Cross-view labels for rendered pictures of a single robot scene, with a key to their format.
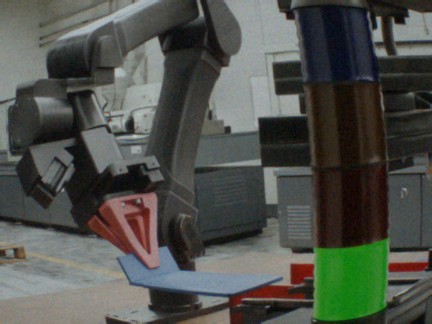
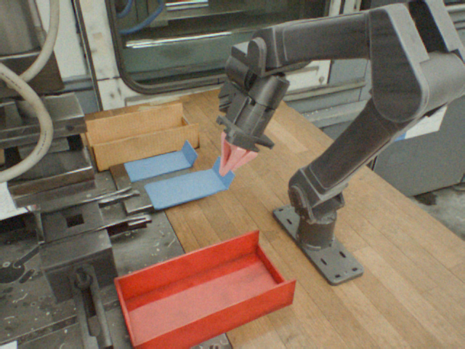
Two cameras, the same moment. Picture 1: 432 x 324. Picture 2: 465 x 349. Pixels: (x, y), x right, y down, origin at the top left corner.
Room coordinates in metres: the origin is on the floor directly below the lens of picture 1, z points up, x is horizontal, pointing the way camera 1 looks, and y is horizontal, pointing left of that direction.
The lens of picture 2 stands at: (1.09, -0.49, 1.46)
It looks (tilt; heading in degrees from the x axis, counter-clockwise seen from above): 38 degrees down; 112
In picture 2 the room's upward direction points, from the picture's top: straight up
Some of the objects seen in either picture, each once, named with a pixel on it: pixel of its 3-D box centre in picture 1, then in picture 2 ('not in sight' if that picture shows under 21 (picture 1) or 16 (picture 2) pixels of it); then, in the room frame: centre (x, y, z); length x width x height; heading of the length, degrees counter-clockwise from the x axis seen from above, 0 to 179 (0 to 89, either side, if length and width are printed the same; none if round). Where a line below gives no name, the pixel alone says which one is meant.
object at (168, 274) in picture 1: (196, 270); (189, 180); (0.80, 0.03, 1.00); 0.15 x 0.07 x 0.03; 47
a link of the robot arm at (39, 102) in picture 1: (59, 91); (256, 61); (0.88, 0.16, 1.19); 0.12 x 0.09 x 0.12; 147
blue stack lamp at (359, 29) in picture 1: (337, 45); not in sight; (0.36, -0.06, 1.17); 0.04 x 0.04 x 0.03
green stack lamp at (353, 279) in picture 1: (352, 278); not in sight; (0.36, -0.06, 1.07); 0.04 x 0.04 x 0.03
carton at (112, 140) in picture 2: not in sight; (142, 136); (0.57, 0.22, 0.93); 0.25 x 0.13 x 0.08; 47
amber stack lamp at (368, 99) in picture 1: (348, 122); not in sight; (0.36, -0.06, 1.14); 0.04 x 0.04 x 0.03
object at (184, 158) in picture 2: not in sight; (160, 160); (0.67, 0.15, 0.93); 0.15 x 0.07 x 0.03; 46
